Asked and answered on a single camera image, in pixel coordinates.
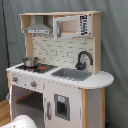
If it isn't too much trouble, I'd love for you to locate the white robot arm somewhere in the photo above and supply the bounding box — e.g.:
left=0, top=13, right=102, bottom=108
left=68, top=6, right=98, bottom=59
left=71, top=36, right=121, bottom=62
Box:
left=0, top=115, right=37, bottom=128

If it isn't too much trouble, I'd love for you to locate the black toy faucet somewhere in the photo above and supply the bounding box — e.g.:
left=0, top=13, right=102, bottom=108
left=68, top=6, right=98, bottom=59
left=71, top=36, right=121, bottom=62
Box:
left=75, top=51, right=93, bottom=70

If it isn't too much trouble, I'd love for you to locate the red stove knob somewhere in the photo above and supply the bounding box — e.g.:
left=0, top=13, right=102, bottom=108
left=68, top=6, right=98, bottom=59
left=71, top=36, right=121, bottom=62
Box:
left=12, top=77, right=18, bottom=82
left=31, top=81, right=37, bottom=88

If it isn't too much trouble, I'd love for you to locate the grey ice dispenser panel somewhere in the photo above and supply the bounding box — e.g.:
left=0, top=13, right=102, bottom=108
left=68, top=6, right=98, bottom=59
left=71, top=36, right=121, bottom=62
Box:
left=54, top=94, right=70, bottom=120

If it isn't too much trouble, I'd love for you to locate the black stovetop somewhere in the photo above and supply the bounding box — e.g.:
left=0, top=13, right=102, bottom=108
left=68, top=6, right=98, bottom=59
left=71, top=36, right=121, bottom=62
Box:
left=18, top=63, right=55, bottom=73

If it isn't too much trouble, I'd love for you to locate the silver cooking pot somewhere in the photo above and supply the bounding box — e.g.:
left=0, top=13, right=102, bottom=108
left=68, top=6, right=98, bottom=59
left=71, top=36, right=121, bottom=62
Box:
left=23, top=57, right=39, bottom=68

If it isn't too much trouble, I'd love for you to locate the grey sink basin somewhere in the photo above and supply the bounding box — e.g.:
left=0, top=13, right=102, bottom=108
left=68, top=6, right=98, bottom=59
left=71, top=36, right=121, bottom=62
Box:
left=52, top=68, right=92, bottom=81

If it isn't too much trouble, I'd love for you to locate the grey range hood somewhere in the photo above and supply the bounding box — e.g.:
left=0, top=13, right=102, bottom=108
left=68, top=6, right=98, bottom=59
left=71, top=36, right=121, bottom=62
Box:
left=24, top=15, right=52, bottom=34

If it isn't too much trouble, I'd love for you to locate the right red stove knob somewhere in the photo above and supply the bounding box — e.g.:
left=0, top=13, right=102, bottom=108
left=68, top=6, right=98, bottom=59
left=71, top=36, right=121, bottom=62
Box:
left=31, top=81, right=37, bottom=88

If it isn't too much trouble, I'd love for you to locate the grey cabinet door handle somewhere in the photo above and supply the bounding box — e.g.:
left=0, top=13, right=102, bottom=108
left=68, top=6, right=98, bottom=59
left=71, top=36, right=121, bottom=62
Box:
left=47, top=102, right=51, bottom=120

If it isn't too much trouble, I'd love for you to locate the left red stove knob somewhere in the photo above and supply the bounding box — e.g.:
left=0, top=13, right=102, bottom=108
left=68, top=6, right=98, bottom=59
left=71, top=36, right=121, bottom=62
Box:
left=12, top=77, right=18, bottom=82

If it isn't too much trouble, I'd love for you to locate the wooden toy kitchen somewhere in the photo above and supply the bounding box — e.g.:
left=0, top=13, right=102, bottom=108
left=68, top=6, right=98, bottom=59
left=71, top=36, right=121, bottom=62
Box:
left=7, top=11, right=114, bottom=128

